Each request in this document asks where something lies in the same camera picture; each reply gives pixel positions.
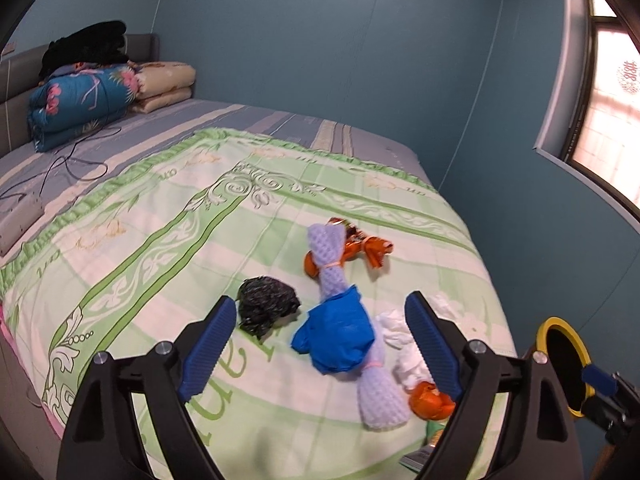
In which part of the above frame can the short purple foam net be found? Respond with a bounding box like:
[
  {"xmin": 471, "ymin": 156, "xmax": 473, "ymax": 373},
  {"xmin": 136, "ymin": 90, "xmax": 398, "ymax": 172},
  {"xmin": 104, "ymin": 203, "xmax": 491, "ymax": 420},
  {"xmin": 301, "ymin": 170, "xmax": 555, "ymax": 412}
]
[{"xmin": 307, "ymin": 223, "xmax": 349, "ymax": 301}]

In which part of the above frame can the black plastic bag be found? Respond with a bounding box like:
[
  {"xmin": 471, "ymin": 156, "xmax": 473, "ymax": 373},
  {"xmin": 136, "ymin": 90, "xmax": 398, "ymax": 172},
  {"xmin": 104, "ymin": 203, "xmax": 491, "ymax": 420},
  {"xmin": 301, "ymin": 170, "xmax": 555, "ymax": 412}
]
[{"xmin": 236, "ymin": 275, "xmax": 300, "ymax": 339}]

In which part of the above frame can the window with dark frame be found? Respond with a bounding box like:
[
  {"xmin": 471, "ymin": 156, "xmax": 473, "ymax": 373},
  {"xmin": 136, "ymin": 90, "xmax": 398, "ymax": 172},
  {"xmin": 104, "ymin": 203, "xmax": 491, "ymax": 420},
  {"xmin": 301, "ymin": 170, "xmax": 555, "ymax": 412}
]
[{"xmin": 563, "ymin": 0, "xmax": 640, "ymax": 217}]

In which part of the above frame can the beige folded blanket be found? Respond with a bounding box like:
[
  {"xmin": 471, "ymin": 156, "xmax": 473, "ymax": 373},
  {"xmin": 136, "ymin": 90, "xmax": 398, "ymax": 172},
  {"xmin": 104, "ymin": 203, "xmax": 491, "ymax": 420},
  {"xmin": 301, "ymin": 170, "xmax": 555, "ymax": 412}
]
[{"xmin": 130, "ymin": 62, "xmax": 196, "ymax": 114}]

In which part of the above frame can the green floral quilt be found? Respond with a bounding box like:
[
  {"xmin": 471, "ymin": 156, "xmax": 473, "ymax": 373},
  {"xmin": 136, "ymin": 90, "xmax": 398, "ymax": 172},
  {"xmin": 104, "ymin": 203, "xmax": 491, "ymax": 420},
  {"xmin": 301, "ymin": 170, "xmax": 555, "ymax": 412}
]
[{"xmin": 1, "ymin": 128, "xmax": 515, "ymax": 479}]

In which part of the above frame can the white tissue bundle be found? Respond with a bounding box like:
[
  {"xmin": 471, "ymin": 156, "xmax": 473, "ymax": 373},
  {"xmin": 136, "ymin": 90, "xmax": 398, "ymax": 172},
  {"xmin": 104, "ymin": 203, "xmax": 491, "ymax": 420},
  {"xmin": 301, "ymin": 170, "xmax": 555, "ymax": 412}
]
[
  {"xmin": 394, "ymin": 292, "xmax": 463, "ymax": 392},
  {"xmin": 376, "ymin": 309, "xmax": 413, "ymax": 350}
]

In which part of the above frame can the black cable on bed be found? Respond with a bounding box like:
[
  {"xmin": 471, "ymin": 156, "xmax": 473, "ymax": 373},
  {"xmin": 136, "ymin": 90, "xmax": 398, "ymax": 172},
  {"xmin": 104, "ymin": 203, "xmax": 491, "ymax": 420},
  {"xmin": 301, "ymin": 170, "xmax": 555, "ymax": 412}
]
[{"xmin": 0, "ymin": 118, "xmax": 124, "ymax": 212}]

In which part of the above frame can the green snack packet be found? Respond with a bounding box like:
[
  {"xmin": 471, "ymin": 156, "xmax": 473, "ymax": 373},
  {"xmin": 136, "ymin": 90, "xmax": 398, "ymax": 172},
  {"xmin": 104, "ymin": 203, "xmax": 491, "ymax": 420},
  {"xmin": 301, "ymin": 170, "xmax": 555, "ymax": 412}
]
[{"xmin": 399, "ymin": 420, "xmax": 446, "ymax": 472}]

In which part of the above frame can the grey padded headboard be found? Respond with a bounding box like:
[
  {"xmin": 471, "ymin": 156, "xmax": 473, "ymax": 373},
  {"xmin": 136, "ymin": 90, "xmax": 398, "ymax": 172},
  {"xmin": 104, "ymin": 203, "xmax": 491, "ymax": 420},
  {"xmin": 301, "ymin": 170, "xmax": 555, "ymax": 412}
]
[{"xmin": 0, "ymin": 34, "xmax": 160, "ymax": 156}]

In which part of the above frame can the grey power strip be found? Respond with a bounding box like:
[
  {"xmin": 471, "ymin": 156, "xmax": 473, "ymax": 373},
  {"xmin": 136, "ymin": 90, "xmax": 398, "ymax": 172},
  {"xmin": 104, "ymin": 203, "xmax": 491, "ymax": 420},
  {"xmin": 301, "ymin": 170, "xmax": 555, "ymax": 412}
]
[{"xmin": 0, "ymin": 193, "xmax": 44, "ymax": 257}]

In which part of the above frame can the blue plastic bag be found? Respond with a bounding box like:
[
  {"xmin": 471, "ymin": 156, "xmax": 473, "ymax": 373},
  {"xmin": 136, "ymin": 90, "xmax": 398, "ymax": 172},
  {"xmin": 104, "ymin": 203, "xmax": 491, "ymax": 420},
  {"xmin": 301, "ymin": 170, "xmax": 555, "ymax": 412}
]
[{"xmin": 291, "ymin": 285, "xmax": 375, "ymax": 375}]

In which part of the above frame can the striped grey bed sheet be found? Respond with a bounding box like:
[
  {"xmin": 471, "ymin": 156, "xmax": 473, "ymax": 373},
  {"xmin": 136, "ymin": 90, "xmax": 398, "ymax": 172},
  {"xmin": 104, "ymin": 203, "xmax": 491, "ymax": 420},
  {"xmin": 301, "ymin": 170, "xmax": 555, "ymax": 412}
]
[{"xmin": 0, "ymin": 96, "xmax": 434, "ymax": 266}]

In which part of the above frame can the orange mandarin peel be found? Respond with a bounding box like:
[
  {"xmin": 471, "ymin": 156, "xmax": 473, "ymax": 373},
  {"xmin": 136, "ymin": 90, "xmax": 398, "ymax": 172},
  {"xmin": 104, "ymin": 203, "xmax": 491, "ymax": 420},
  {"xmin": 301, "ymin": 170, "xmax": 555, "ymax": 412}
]
[{"xmin": 409, "ymin": 382, "xmax": 456, "ymax": 420}]

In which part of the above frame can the black clothing pile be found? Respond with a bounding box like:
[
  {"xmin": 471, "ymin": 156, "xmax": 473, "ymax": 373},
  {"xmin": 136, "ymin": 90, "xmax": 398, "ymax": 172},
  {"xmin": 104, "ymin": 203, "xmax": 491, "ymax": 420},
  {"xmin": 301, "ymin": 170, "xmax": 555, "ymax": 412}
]
[{"xmin": 39, "ymin": 20, "xmax": 128, "ymax": 81}]

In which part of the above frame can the yellow rimmed trash bin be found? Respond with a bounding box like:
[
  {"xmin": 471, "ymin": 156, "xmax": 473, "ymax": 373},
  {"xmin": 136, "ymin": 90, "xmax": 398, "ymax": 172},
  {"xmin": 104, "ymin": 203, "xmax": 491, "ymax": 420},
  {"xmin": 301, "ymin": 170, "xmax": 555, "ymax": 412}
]
[{"xmin": 534, "ymin": 316, "xmax": 594, "ymax": 419}]

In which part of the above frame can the long purple foam net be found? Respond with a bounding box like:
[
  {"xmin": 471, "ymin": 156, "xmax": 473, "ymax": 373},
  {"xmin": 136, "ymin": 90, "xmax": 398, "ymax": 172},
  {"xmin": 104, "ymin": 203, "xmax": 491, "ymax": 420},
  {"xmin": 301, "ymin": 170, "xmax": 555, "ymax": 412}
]
[{"xmin": 357, "ymin": 320, "xmax": 410, "ymax": 431}]

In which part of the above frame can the orange snack wrapper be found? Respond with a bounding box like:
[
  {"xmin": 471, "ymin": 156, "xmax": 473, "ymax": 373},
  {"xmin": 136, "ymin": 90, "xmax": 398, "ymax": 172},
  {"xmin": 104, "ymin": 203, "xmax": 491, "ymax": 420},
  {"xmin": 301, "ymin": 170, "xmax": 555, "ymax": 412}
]
[{"xmin": 328, "ymin": 217, "xmax": 394, "ymax": 269}]

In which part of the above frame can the blue floral folded blanket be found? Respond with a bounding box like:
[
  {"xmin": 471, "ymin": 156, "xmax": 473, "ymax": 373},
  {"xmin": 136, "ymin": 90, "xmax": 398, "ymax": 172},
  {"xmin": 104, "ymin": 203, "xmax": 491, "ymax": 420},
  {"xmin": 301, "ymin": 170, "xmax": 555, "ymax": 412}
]
[{"xmin": 27, "ymin": 64, "xmax": 139, "ymax": 153}]

